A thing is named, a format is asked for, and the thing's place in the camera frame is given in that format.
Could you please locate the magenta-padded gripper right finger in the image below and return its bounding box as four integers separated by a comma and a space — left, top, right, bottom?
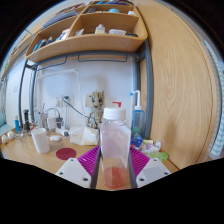
127, 146, 172, 189

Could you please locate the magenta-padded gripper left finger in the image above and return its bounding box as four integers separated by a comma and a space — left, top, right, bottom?
54, 144, 103, 190

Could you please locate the clear bottle with white cap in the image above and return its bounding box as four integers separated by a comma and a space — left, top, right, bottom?
99, 106, 132, 190

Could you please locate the green flat packet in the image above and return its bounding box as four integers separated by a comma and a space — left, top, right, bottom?
143, 151, 169, 162

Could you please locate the flat round red coaster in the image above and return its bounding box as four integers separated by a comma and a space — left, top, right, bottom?
55, 147, 77, 161

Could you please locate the small blue box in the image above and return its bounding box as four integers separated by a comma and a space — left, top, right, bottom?
130, 134, 144, 149

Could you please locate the small white oval case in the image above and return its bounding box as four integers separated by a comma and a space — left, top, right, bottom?
49, 134, 62, 142

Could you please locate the white power strip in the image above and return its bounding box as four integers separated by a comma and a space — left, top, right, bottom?
54, 128, 70, 137

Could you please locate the white paper cup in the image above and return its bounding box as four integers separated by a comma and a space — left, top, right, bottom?
30, 127, 51, 155

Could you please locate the black plug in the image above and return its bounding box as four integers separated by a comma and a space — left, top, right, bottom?
55, 116, 64, 130

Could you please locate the wash bottle with bent spout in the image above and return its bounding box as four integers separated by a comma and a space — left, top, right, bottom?
129, 89, 146, 139

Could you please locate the white power adapter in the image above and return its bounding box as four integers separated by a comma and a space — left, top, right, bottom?
46, 116, 58, 131

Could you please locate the clear pen holder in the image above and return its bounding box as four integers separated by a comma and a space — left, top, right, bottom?
36, 109, 48, 130

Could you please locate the black electric shaver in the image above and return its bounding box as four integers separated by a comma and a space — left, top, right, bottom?
22, 108, 31, 132

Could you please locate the tree creature figurine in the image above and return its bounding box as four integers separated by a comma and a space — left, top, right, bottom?
87, 89, 105, 129

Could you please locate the small blue bottle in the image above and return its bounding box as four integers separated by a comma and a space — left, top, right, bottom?
13, 115, 21, 134

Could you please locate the teal cushion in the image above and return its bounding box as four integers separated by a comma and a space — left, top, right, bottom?
0, 111, 13, 136

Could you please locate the white desk lamp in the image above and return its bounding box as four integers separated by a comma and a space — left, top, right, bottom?
35, 68, 87, 126

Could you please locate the wooden shelf unit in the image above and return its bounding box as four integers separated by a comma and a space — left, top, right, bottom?
24, 0, 149, 64

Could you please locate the white wall socket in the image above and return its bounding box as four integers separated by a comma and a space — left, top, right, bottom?
54, 96, 64, 108
63, 95, 73, 106

